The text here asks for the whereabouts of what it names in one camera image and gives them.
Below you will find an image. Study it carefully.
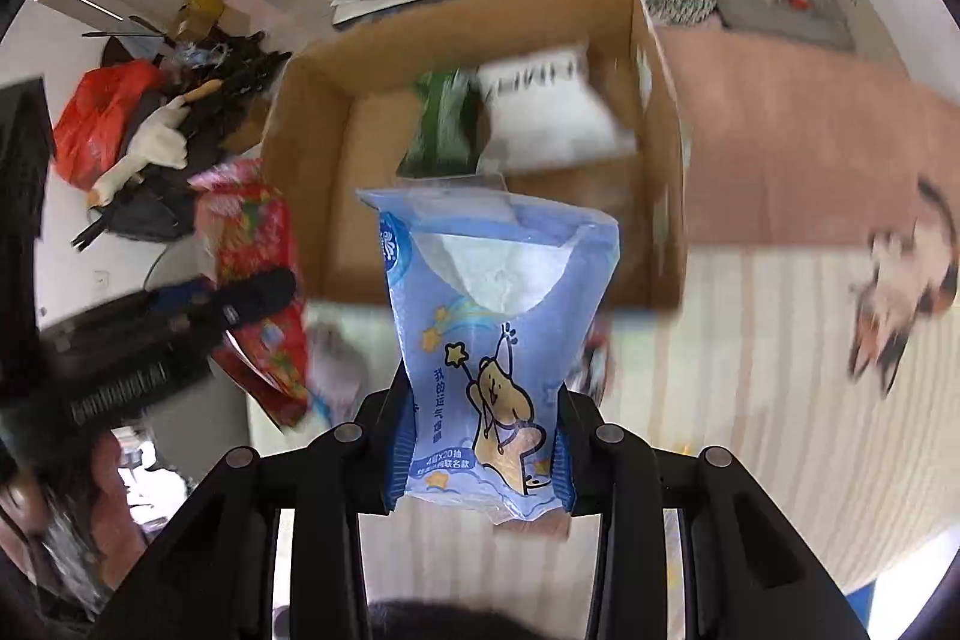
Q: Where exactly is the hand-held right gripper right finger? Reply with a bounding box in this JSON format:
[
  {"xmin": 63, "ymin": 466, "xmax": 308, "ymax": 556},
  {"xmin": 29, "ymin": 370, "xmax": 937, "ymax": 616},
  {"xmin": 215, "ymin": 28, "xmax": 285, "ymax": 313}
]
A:
[{"xmin": 553, "ymin": 385, "xmax": 872, "ymax": 640}]

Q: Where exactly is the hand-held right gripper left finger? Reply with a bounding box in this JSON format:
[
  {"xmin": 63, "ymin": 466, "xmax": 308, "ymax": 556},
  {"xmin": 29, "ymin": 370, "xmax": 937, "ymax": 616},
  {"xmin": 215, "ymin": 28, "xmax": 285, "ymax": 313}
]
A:
[{"xmin": 88, "ymin": 377, "xmax": 421, "ymax": 640}]

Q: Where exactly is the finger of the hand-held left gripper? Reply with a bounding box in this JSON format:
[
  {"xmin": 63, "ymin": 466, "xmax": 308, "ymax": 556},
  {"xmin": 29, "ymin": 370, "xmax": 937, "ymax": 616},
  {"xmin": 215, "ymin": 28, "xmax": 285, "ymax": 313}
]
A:
[{"xmin": 154, "ymin": 267, "xmax": 299, "ymax": 341}]

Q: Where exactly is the blue cartoon tissue pack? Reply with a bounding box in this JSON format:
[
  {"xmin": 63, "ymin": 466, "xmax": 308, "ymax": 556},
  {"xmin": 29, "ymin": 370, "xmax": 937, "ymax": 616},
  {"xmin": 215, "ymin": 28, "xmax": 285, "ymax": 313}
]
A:
[{"xmin": 357, "ymin": 184, "xmax": 622, "ymax": 528}]

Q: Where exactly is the green tissue pack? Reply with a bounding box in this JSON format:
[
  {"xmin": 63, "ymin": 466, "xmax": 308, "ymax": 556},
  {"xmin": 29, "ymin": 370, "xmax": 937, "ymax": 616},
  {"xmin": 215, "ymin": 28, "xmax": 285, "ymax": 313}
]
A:
[{"xmin": 397, "ymin": 68, "xmax": 492, "ymax": 176}]

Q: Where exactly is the brown cardboard box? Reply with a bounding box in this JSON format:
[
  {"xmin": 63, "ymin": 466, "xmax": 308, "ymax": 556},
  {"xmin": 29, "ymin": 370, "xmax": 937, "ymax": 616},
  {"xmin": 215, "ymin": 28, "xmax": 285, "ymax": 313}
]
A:
[{"xmin": 261, "ymin": 0, "xmax": 691, "ymax": 313}]

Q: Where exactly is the white tissue pack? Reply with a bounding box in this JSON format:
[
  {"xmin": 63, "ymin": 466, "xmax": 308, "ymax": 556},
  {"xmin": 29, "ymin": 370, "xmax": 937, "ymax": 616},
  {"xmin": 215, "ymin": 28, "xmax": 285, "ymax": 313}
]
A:
[{"xmin": 477, "ymin": 40, "xmax": 638, "ymax": 172}]

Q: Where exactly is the person's left forearm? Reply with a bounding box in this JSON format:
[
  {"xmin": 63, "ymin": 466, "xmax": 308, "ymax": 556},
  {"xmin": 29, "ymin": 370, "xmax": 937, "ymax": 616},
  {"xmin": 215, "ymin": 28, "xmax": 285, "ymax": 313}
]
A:
[{"xmin": 88, "ymin": 434, "xmax": 151, "ymax": 585}]

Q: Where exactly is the red printed plastic bag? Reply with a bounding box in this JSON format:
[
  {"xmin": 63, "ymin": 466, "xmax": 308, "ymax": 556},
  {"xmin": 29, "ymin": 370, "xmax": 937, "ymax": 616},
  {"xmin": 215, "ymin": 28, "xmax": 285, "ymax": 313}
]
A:
[{"xmin": 187, "ymin": 158, "xmax": 312, "ymax": 429}]

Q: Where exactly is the white goose plush toy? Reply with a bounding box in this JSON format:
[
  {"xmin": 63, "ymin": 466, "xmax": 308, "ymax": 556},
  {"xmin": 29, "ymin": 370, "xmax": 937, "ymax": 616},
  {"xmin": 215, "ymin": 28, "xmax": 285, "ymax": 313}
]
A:
[{"xmin": 85, "ymin": 96, "xmax": 192, "ymax": 211}]

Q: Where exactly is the striped bed sheet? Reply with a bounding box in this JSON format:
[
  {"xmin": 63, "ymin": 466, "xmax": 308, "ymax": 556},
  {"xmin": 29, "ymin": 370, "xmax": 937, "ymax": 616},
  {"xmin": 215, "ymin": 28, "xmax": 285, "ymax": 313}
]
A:
[{"xmin": 247, "ymin": 239, "xmax": 960, "ymax": 640}]

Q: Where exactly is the orange plastic bag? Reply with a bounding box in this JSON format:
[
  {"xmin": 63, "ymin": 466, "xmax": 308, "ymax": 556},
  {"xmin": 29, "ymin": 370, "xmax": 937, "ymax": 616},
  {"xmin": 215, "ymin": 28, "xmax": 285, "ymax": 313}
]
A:
[{"xmin": 51, "ymin": 59, "xmax": 164, "ymax": 190}]

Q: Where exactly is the yellow cardboard box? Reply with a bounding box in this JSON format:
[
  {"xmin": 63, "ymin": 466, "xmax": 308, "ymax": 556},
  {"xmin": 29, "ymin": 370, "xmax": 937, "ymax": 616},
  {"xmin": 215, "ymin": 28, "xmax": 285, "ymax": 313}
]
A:
[{"xmin": 174, "ymin": 0, "xmax": 227, "ymax": 45}]

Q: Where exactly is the cat figure on bedsheet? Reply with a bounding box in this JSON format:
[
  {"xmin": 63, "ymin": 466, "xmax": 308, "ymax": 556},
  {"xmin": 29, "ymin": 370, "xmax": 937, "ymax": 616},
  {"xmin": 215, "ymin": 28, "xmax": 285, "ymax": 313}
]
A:
[{"xmin": 846, "ymin": 175, "xmax": 960, "ymax": 395}]

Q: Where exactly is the pink blanket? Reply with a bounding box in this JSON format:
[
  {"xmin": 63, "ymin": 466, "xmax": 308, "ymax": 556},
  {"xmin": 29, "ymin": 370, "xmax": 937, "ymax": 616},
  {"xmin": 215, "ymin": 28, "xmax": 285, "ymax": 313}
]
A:
[{"xmin": 651, "ymin": 23, "xmax": 960, "ymax": 255}]

